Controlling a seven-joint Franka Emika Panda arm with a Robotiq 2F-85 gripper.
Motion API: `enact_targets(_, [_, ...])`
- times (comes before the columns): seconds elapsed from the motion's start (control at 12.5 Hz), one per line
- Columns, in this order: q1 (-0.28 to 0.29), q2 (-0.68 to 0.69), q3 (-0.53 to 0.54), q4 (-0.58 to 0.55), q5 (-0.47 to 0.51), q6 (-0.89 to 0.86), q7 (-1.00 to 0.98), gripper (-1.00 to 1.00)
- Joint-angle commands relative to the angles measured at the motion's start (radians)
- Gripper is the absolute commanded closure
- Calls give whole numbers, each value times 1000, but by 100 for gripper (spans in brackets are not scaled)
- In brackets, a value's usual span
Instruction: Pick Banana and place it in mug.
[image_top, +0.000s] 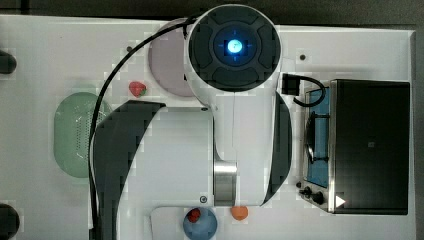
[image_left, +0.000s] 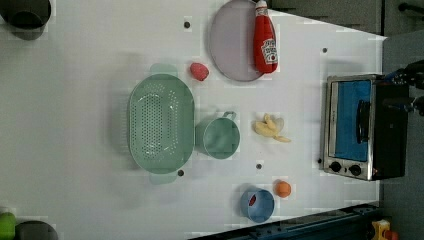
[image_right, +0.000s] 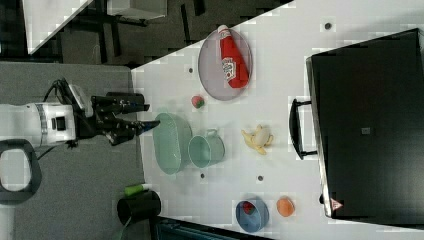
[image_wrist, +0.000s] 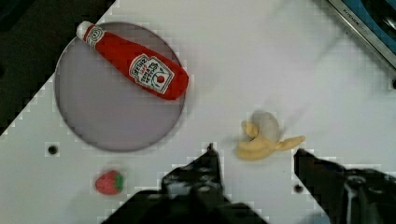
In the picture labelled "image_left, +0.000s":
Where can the black cylinder post upper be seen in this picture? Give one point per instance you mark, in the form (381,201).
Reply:
(26,14)

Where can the black cylinder post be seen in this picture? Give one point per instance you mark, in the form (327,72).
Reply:
(26,14)
(35,230)

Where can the yellow toy at edge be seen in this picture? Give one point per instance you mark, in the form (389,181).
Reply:
(383,231)

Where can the yellow plush peeled banana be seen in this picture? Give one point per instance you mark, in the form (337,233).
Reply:
(271,127)

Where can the orange plush fruit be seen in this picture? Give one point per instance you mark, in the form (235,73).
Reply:
(282,189)

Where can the black cylinder post lower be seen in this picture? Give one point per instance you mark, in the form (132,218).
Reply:
(35,230)

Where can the red plush strawberry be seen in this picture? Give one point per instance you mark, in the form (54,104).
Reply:
(199,71)

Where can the silver black toaster oven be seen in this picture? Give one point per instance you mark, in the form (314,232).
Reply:
(365,128)

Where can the small red item in cup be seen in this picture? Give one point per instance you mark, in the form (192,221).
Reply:
(252,200)

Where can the red plush ketchup bottle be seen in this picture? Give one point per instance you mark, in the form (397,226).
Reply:
(264,41)

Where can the grey round plate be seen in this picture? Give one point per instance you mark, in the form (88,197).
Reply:
(231,40)

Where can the green cylinder object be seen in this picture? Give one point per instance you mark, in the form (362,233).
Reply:
(7,226)

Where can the green perforated colander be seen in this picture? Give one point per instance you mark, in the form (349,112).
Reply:
(161,124)

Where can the green metal mug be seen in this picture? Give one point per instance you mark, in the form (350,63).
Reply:
(218,137)

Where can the blue cup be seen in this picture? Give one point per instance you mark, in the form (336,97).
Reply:
(263,208)

